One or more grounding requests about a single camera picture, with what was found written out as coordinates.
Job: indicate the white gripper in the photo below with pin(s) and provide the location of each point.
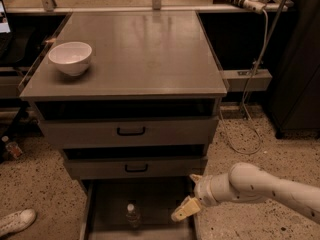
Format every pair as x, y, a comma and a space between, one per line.
204, 191

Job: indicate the clear plastic water bottle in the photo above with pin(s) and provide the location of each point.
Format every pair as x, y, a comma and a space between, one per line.
133, 215

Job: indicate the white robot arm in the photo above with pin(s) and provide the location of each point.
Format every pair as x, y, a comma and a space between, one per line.
247, 183

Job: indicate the bottom open grey drawer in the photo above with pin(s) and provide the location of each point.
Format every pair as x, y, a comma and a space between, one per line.
156, 199

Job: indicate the grey drawer cabinet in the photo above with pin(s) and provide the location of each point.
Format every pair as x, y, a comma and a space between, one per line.
136, 56

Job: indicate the middle grey drawer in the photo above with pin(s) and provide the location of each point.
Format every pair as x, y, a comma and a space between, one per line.
134, 162

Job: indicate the top grey drawer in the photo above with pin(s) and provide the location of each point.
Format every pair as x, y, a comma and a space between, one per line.
123, 123

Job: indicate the bottle on floor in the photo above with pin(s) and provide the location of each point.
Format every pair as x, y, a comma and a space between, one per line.
12, 147

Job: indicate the dark cabinet at right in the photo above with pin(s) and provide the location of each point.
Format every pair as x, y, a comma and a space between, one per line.
294, 95

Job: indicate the white sneaker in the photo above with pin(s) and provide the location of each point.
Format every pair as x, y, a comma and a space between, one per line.
17, 221

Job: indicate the white ceramic bowl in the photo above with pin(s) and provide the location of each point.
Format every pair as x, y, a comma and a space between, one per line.
71, 58

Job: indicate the black middle drawer handle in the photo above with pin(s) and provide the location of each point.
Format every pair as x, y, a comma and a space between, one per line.
136, 168

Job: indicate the black drawer handle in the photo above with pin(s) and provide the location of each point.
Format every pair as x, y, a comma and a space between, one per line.
136, 168
130, 131

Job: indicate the black top drawer handle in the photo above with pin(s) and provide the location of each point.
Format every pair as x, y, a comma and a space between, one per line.
130, 131

